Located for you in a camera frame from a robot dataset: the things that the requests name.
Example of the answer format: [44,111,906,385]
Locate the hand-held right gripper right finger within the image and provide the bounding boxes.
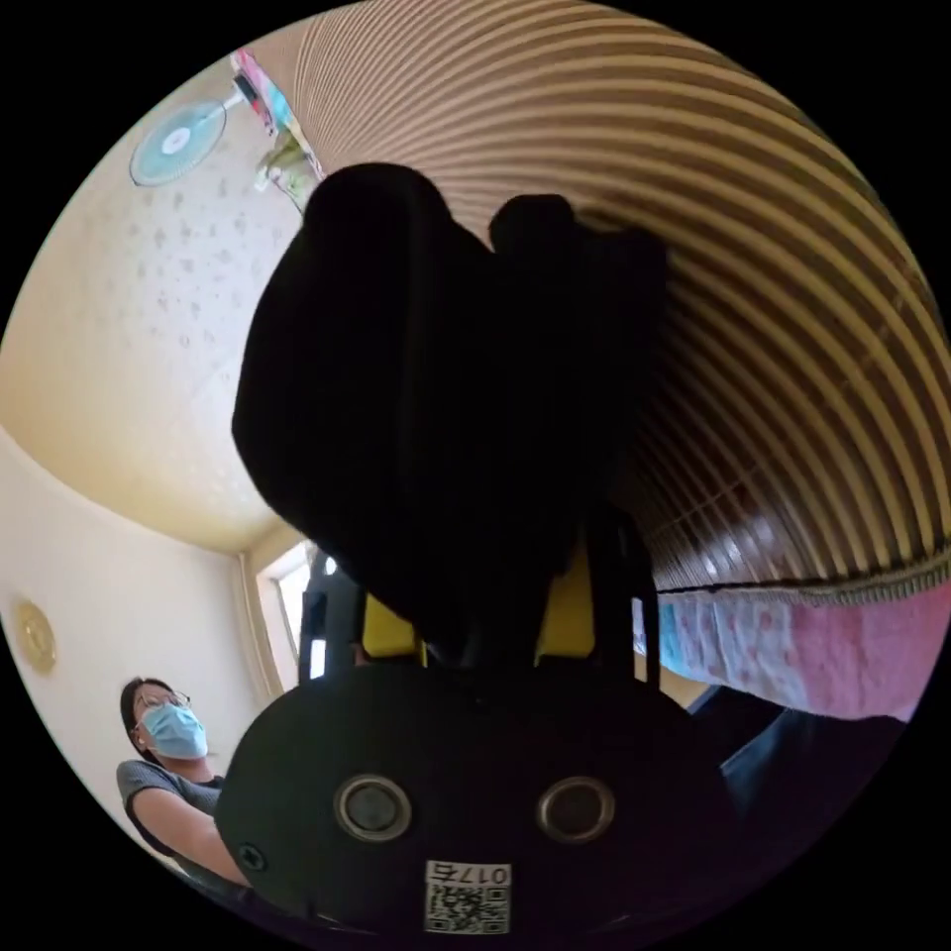
[533,548,597,661]

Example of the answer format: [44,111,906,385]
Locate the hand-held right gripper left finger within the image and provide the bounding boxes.
[362,592,429,665]

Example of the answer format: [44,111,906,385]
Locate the black pants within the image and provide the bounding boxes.
[231,162,672,670]

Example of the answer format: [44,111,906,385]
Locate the window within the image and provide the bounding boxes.
[255,540,319,674]

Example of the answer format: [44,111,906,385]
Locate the person's body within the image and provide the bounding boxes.
[115,675,251,890]

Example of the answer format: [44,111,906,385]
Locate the light blue standing fan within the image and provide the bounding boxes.
[128,72,259,189]

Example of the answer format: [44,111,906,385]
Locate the round gold wall clock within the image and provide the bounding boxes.
[14,598,60,678]

